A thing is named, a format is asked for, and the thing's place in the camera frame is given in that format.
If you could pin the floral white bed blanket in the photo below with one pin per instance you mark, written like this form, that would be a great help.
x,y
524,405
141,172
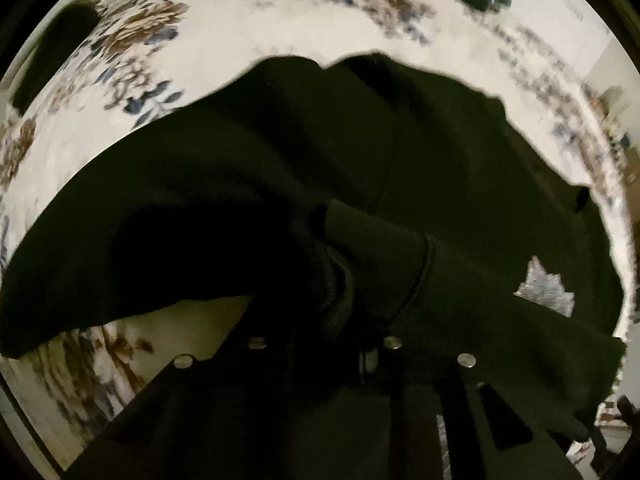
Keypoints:
x,y
146,58

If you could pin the black small garment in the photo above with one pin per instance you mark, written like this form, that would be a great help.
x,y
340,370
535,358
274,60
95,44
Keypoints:
x,y
366,200

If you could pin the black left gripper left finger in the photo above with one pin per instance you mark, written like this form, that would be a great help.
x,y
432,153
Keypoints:
x,y
265,406

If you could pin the black cloth at bed edge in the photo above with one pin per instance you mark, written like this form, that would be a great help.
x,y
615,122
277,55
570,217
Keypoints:
x,y
59,40

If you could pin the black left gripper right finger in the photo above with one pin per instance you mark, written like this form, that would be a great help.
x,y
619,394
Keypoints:
x,y
442,420

